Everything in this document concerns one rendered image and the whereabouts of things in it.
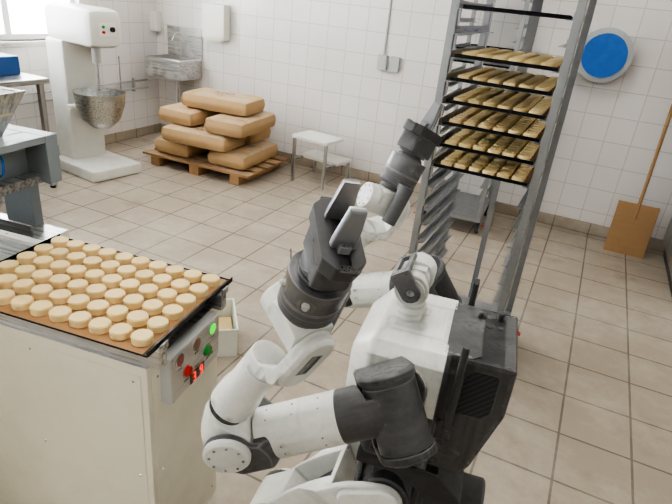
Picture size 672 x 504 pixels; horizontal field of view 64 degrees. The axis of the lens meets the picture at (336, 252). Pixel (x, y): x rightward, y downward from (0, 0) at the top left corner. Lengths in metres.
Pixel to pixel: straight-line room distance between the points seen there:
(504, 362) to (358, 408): 0.29
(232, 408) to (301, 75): 5.00
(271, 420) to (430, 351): 0.30
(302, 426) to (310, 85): 4.95
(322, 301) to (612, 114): 4.46
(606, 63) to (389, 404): 4.18
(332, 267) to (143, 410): 0.93
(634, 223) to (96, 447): 4.23
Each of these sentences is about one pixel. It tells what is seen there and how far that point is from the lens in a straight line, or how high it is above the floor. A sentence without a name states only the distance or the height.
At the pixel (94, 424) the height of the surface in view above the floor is 0.61.
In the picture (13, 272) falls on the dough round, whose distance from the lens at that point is 1.72.
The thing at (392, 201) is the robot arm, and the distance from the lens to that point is 1.26.
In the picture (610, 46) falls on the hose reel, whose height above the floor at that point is 1.52.
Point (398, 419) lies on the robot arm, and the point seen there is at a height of 1.08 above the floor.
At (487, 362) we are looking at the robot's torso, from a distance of 1.01.
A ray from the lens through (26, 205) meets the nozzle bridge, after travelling 2.14.
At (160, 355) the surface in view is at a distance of 1.34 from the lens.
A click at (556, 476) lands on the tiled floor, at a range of 2.54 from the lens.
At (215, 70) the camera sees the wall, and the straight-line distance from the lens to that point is 6.29.
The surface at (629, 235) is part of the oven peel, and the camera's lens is 4.95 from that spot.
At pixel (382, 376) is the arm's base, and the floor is 1.14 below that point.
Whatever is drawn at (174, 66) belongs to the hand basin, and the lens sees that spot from 6.15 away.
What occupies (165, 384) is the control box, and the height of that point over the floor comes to 0.76.
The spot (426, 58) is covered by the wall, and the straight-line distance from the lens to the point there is 5.20.
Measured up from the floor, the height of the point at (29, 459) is 0.38.
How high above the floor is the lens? 1.67
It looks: 25 degrees down
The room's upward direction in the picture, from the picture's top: 6 degrees clockwise
